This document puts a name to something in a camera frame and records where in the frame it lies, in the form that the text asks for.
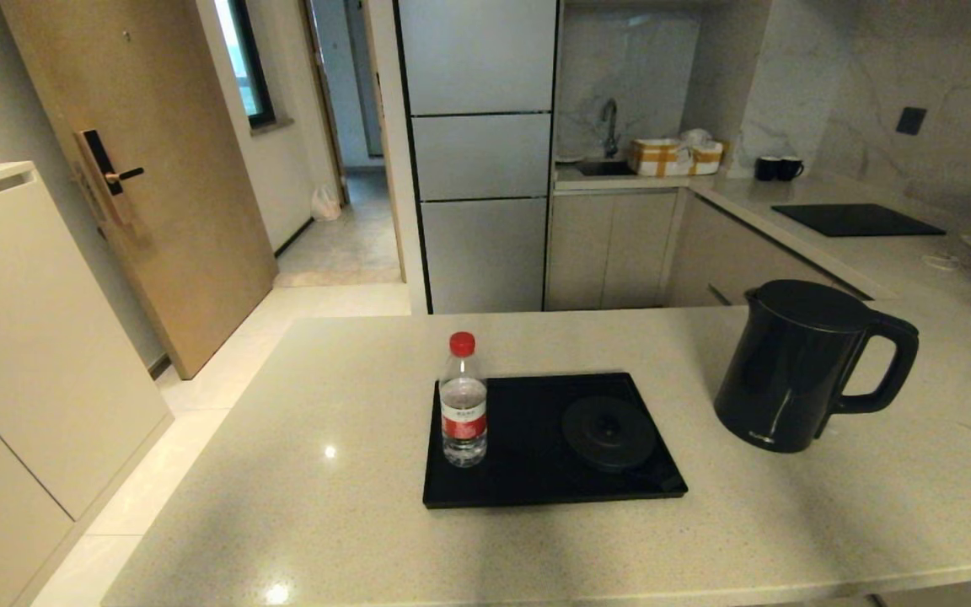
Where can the silver refrigerator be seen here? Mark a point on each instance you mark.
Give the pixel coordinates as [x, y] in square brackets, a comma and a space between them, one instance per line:
[481, 152]

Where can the white crumpled cloth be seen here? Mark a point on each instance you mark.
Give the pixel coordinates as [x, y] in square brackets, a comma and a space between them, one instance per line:
[696, 136]

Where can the black mug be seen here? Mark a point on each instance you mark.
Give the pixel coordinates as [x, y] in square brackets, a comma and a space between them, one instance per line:
[764, 169]
[789, 169]

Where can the black rectangular tray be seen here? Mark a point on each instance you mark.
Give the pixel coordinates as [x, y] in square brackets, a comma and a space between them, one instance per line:
[528, 447]

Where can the dark kitchen faucet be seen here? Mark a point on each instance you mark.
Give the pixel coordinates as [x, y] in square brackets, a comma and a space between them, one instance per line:
[610, 120]

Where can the dark-framed window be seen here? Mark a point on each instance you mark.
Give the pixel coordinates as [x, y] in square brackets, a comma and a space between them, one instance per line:
[245, 61]

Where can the white plastic bag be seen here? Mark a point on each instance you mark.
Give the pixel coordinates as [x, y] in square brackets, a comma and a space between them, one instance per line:
[325, 206]

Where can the black round kettle base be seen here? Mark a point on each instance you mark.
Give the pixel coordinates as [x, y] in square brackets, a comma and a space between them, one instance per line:
[608, 433]

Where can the water bottle red cap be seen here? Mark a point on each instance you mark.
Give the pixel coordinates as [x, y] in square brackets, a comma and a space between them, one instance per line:
[463, 405]

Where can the black electric kettle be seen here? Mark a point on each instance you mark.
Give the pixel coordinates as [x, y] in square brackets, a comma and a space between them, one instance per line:
[789, 371]

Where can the large white yellow-striped box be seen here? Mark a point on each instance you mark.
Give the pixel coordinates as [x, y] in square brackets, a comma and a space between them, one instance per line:
[658, 158]

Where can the small white yellow-striped box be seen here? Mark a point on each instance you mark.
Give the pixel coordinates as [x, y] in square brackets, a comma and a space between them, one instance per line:
[706, 159]

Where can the white cabinet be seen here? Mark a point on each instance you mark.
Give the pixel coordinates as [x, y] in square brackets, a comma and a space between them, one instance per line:
[30, 337]

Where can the black induction cooktop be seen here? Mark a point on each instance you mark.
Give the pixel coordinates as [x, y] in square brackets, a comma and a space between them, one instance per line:
[856, 220]

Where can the beige kitchen base cabinets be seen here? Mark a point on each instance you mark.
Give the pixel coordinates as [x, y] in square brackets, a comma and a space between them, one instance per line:
[612, 246]

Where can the wooden door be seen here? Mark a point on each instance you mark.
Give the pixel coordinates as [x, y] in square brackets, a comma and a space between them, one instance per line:
[165, 211]

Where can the dark wall socket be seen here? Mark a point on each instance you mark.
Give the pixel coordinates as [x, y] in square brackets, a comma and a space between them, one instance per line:
[910, 120]

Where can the kitchen sink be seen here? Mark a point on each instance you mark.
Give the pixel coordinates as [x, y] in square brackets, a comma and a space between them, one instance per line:
[605, 169]

